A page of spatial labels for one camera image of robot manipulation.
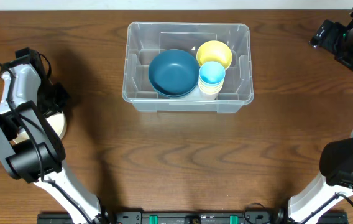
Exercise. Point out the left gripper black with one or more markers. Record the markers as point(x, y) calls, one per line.
point(56, 98)

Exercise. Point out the large cream bowl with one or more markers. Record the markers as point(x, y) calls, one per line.
point(58, 123)

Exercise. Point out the dark blue bowl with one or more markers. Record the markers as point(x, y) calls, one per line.
point(176, 96)
point(173, 72)

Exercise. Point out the yellow small bowl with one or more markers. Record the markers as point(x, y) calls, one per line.
point(214, 51)

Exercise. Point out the light blue cup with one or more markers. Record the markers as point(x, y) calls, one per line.
point(212, 73)

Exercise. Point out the yellow cup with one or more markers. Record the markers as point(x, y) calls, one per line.
point(210, 85)

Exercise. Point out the cream cup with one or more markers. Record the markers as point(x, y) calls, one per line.
point(210, 91)

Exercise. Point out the pink cup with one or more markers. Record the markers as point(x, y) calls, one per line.
point(205, 96)

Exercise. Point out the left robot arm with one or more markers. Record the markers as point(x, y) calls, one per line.
point(30, 149)

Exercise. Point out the clear plastic storage container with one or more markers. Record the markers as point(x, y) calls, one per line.
point(145, 40)

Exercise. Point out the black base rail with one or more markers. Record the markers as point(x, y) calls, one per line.
point(256, 217)

